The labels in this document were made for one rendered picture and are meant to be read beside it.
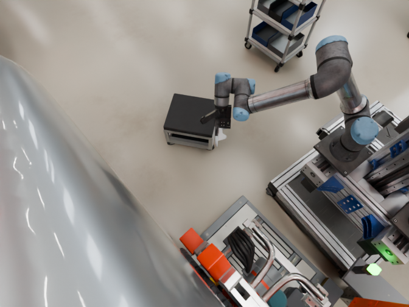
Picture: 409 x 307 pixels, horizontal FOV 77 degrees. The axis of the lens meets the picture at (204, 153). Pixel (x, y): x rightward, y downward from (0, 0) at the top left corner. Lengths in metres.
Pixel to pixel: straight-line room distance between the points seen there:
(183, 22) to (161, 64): 0.68
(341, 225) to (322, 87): 1.26
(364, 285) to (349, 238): 0.38
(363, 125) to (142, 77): 2.13
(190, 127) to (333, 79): 1.23
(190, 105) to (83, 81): 1.30
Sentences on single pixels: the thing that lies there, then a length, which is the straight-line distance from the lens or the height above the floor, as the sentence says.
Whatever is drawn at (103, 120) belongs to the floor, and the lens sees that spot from 2.65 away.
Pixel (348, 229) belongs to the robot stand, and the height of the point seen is 0.21.
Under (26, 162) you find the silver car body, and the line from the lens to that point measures 0.47.
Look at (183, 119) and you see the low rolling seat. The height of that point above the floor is 0.34.
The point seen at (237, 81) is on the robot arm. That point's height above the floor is 1.13.
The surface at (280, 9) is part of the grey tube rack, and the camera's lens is 2.75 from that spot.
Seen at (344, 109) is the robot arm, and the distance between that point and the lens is 1.45.
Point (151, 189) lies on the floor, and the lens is 2.22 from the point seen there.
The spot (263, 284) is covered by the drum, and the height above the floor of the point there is 0.92.
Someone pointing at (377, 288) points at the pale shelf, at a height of 0.45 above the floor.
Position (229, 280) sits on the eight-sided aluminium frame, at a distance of 0.96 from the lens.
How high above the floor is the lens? 2.07
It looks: 65 degrees down
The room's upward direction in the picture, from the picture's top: 1 degrees counter-clockwise
